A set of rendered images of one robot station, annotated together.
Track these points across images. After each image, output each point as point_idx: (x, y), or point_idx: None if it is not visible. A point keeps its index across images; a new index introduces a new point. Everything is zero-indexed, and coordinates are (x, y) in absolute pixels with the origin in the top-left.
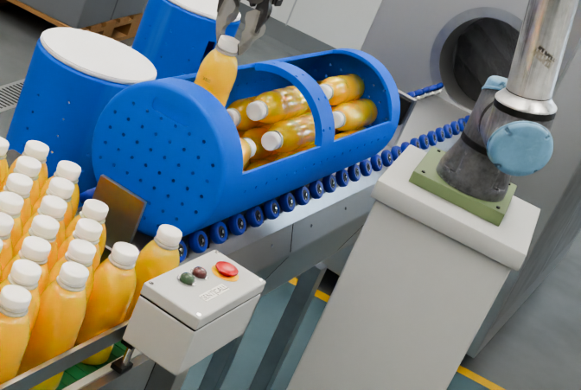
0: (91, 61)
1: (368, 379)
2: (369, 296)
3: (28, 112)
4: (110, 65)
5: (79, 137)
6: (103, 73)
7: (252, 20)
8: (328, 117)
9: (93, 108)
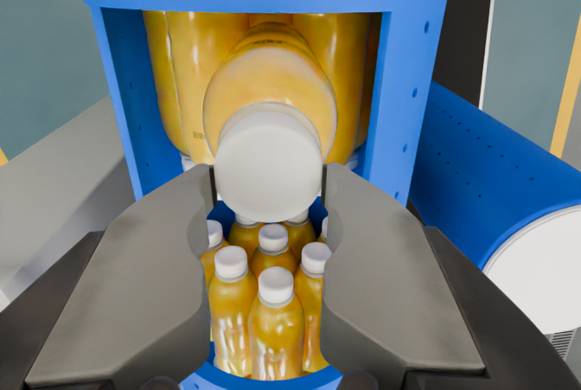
0: (566, 242)
1: (64, 156)
2: (53, 194)
3: (553, 156)
4: (541, 263)
5: (481, 170)
6: (538, 232)
7: (123, 282)
8: None
9: (500, 196)
